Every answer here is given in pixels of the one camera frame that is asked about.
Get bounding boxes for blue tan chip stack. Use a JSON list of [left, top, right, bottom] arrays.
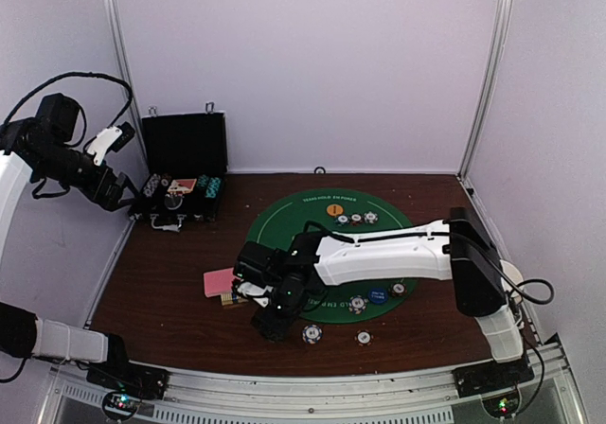
[[301, 324, 323, 345]]

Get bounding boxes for brown orange chip stack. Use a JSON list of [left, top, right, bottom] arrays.
[[354, 330, 373, 346]]

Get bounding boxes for orange big blind button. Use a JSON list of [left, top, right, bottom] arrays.
[[326, 203, 345, 218]]

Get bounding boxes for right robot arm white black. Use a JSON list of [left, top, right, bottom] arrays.
[[235, 207, 555, 388]]

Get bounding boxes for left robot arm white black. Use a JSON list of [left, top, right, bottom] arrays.
[[1, 71, 139, 390]]

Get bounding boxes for blue tan chip row case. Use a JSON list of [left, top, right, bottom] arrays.
[[143, 174, 161, 198]]

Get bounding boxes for clear round dealer puck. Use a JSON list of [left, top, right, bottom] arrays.
[[164, 194, 184, 211]]

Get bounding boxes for playing cards in case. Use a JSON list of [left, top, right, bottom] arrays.
[[167, 179, 197, 194]]

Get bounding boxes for black poker chip case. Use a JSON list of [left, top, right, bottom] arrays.
[[128, 112, 228, 222]]

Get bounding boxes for red-backed card deck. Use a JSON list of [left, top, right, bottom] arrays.
[[203, 268, 247, 307]]

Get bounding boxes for teal chip row in case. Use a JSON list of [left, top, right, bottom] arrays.
[[196, 175, 223, 199]]

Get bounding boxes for blue small blind button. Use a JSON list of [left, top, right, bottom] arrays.
[[367, 287, 389, 305]]

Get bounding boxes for round green poker mat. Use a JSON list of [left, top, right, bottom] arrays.
[[246, 188, 418, 325]]

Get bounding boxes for stacked white bowls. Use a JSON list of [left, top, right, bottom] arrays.
[[498, 259, 524, 313]]

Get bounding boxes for silver case handle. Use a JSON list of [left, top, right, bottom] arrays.
[[151, 220, 183, 233]]

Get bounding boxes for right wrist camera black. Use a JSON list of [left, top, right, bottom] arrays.
[[234, 241, 285, 287]]

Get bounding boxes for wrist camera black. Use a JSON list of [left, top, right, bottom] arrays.
[[36, 93, 81, 144], [234, 241, 285, 287]]

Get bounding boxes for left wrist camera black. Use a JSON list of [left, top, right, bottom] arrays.
[[36, 93, 81, 144]]

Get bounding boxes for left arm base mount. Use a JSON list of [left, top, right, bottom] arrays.
[[79, 363, 169, 423]]

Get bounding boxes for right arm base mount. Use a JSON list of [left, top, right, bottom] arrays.
[[453, 362, 535, 420]]

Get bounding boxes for aluminium front rail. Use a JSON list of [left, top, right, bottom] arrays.
[[34, 342, 589, 423]]

